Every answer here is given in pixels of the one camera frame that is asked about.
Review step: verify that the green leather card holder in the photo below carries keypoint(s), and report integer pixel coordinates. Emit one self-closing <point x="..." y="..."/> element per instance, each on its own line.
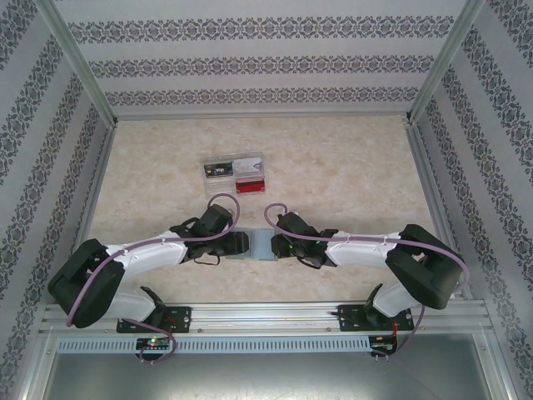
<point x="262" y="246"/>

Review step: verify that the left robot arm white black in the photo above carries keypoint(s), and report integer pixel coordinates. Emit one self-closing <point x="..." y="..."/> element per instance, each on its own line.
<point x="154" y="252"/>

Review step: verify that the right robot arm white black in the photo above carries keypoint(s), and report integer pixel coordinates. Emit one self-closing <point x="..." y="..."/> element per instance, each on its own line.
<point x="358" y="252"/>

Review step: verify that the clear acrylic card organizer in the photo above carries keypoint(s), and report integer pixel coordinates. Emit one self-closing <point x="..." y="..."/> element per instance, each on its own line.
<point x="216" y="189"/>

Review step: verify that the red VIP card stack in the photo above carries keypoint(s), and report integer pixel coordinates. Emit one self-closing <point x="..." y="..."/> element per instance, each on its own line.
<point x="250" y="187"/>

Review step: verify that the black VIP card stack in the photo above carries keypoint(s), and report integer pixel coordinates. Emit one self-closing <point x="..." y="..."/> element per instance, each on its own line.
<point x="217" y="171"/>

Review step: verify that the silver card stack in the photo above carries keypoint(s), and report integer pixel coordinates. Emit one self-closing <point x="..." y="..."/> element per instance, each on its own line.
<point x="248" y="166"/>

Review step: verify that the grey metal sheet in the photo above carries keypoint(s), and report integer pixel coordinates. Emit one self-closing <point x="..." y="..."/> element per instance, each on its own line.
<point x="266" y="375"/>

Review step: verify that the small green circuit board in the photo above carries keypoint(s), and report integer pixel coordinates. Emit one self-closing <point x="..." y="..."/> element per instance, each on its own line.
<point x="153" y="343"/>
<point x="382" y="341"/>

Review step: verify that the aluminium mounting rail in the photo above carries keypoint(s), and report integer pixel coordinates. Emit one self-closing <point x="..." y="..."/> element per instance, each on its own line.
<point x="266" y="318"/>

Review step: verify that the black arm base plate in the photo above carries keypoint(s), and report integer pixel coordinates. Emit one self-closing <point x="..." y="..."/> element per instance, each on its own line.
<point x="347" y="318"/>
<point x="183" y="318"/>

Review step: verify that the aluminium side rail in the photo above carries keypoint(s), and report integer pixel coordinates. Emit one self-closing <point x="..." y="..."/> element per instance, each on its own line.
<point x="98" y="179"/>
<point x="420" y="166"/>

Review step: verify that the aluminium frame post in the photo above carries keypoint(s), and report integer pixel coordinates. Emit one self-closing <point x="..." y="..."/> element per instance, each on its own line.
<point x="445" y="58"/>
<point x="77" y="62"/>

